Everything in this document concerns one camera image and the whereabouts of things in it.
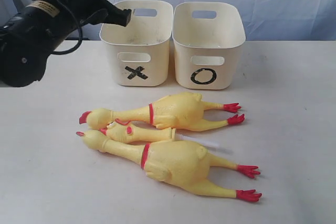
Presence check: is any whole rubber chicken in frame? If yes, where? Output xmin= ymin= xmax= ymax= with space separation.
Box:
xmin=76 ymin=130 xmax=262 ymax=202
xmin=79 ymin=92 xmax=245 ymax=132

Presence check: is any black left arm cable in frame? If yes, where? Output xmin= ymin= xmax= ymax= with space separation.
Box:
xmin=39 ymin=0 xmax=109 ymax=56

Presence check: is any cream bin marked O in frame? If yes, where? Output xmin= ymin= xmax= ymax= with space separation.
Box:
xmin=172 ymin=2 xmax=246 ymax=90

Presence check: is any broken chicken head half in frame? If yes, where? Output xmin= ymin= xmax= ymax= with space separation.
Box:
xmin=100 ymin=119 xmax=234 ymax=155

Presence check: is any cream bin marked X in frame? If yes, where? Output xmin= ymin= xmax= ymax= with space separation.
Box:
xmin=100 ymin=0 xmax=173 ymax=87

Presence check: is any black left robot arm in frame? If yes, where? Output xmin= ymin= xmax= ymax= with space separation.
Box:
xmin=1 ymin=0 xmax=131 ymax=88

